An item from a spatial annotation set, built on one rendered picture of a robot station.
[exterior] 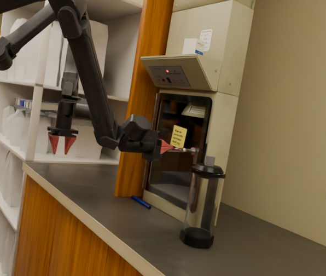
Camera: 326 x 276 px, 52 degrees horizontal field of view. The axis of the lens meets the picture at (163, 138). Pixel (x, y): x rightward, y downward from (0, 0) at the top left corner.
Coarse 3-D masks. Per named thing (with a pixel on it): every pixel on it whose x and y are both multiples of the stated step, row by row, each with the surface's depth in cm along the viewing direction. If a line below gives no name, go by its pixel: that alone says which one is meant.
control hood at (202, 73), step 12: (144, 60) 126; (156, 60) 120; (168, 60) 115; (180, 60) 110; (192, 60) 106; (204, 60) 105; (216, 60) 108; (192, 72) 110; (204, 72) 106; (216, 72) 109; (156, 84) 132; (192, 84) 115; (204, 84) 110; (216, 84) 110
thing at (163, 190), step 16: (160, 96) 133; (176, 96) 125; (192, 96) 118; (160, 112) 132; (176, 112) 124; (192, 112) 117; (208, 112) 111; (160, 128) 131; (192, 128) 117; (192, 144) 116; (160, 160) 130; (176, 160) 122; (192, 160) 115; (160, 176) 129; (176, 176) 122; (160, 192) 128; (176, 192) 121
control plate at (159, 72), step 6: (150, 66) 126; (156, 66) 123; (162, 66) 120; (168, 66) 117; (174, 66) 114; (180, 66) 112; (156, 72) 126; (162, 72) 123; (168, 72) 120; (174, 72) 117; (180, 72) 115; (156, 78) 129; (174, 78) 120; (180, 78) 117; (186, 78) 115; (162, 84) 129; (168, 84) 125; (174, 84) 122; (180, 84) 120; (186, 84) 117
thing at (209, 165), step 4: (208, 156) 99; (212, 156) 99; (208, 160) 99; (212, 160) 99; (196, 164) 100; (200, 164) 100; (204, 164) 101; (208, 164) 99; (212, 164) 100; (196, 168) 99; (200, 168) 98; (204, 168) 97; (208, 168) 97; (212, 168) 97; (216, 168) 98; (220, 168) 99; (212, 172) 96; (216, 172) 97; (220, 172) 98
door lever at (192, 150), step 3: (192, 147) 116; (168, 150) 118; (171, 150) 117; (174, 150) 116; (177, 150) 114; (180, 150) 113; (183, 150) 112; (186, 150) 112; (189, 150) 114; (192, 150) 114; (195, 150) 114; (192, 153) 115
